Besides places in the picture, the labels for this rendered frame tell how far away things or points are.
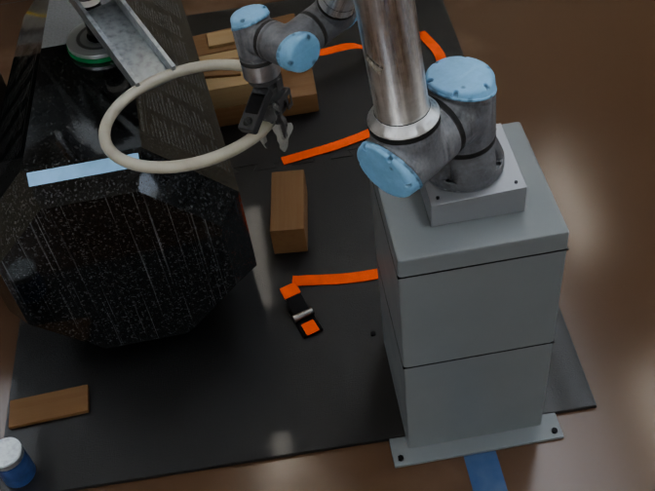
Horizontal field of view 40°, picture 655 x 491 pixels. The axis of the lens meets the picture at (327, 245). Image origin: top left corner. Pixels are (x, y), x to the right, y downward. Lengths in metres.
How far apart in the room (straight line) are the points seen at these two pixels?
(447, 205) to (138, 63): 1.02
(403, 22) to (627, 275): 1.71
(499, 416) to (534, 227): 0.75
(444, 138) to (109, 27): 1.20
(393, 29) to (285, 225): 1.56
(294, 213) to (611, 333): 1.13
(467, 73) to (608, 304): 1.33
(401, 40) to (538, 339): 1.01
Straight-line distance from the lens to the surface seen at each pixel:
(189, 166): 2.17
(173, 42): 3.10
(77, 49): 2.92
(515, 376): 2.53
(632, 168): 3.54
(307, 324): 2.98
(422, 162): 1.85
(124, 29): 2.72
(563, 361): 2.91
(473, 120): 1.95
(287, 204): 3.21
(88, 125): 2.65
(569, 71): 3.95
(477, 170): 2.06
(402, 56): 1.72
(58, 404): 3.02
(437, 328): 2.27
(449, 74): 1.96
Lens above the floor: 2.39
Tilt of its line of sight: 48 degrees down
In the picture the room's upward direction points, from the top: 8 degrees counter-clockwise
